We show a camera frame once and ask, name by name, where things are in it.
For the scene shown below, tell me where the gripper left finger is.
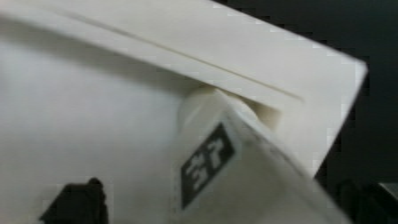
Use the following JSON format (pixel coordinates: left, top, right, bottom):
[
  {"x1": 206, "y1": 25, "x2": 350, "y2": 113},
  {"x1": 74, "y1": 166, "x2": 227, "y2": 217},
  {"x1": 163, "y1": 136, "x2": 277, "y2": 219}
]
[{"x1": 39, "y1": 178, "x2": 108, "y2": 224}]

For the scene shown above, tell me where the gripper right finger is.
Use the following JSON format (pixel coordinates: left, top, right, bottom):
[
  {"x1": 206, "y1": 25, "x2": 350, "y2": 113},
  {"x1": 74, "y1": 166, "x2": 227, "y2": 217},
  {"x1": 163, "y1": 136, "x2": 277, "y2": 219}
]
[{"x1": 337, "y1": 180, "x2": 398, "y2": 224}]

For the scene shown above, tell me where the white leg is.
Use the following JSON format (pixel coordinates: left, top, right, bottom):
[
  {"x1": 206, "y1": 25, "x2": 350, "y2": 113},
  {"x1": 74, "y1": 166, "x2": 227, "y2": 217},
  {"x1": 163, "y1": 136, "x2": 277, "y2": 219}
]
[{"x1": 170, "y1": 87, "x2": 353, "y2": 224}]

